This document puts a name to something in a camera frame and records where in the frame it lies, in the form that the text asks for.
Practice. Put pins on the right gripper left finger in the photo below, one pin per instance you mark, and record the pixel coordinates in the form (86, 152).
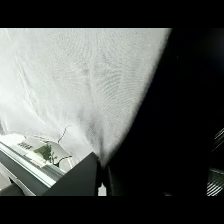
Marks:
(80, 180)

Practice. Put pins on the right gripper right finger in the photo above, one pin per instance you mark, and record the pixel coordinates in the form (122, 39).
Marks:
(116, 185)

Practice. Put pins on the white garment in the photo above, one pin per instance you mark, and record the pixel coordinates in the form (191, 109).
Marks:
(83, 83)

